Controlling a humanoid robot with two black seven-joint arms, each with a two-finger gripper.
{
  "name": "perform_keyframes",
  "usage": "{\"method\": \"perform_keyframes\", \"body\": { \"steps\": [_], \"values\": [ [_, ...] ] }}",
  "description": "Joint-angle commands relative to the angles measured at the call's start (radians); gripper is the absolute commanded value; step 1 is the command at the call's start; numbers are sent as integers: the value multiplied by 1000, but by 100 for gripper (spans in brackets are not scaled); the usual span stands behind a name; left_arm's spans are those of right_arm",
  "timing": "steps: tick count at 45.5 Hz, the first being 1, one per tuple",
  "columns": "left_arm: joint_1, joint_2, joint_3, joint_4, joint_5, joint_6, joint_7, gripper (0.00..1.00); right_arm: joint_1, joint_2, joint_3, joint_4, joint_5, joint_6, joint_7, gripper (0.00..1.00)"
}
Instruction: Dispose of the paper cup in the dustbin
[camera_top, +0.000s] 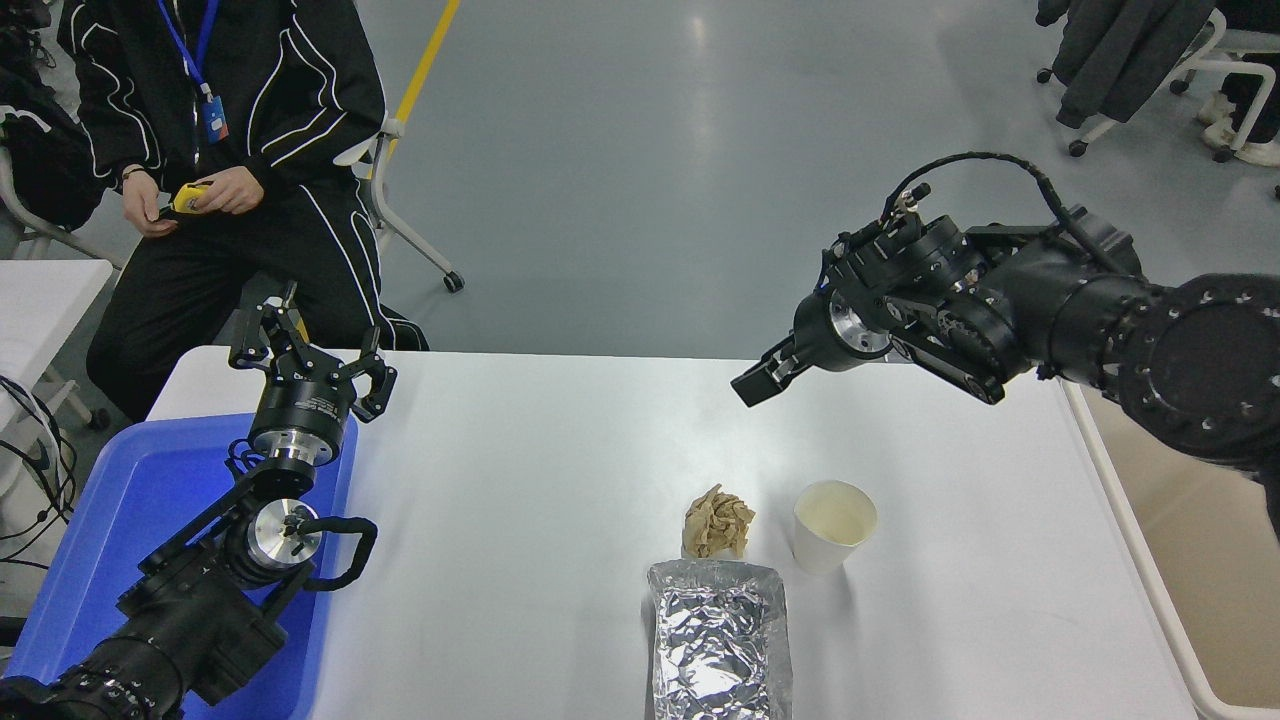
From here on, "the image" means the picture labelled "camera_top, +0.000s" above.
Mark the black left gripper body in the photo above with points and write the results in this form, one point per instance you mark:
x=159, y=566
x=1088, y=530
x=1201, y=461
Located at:
x=305, y=405

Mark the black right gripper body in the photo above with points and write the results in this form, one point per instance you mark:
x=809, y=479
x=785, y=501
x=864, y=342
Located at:
x=815, y=340

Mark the small yellow object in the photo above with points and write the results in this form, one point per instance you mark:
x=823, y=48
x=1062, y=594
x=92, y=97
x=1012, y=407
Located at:
x=190, y=197

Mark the white paper cup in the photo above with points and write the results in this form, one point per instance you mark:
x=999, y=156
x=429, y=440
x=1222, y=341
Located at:
x=825, y=545

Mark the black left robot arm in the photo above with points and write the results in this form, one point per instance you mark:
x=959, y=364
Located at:
x=180, y=620

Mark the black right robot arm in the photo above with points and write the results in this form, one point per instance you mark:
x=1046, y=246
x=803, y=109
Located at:
x=1100, y=310

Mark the crumpled tan paper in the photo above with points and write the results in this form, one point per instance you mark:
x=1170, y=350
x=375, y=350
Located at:
x=718, y=525

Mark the person's left hand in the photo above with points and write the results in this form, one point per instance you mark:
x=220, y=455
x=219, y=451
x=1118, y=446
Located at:
x=232, y=190

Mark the person's right hand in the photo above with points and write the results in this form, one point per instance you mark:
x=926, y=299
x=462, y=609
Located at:
x=145, y=208

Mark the white wheeled chair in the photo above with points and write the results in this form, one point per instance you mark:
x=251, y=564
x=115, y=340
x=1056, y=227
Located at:
x=1240, y=68
x=400, y=230
x=1095, y=125

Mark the blue plastic tray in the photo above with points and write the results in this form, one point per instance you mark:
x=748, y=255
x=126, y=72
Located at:
x=130, y=500

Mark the white side table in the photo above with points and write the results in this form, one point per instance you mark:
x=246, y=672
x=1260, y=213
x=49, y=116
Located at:
x=40, y=310

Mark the person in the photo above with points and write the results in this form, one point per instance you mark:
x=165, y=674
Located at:
x=1252, y=100
x=300, y=100
x=45, y=160

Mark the silver foil tray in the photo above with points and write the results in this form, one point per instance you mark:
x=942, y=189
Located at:
x=720, y=640

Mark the dark grey coat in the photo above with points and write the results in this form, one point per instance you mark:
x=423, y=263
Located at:
x=1125, y=50

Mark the large pale bin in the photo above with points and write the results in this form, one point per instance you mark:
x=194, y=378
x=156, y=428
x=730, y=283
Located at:
x=1210, y=580

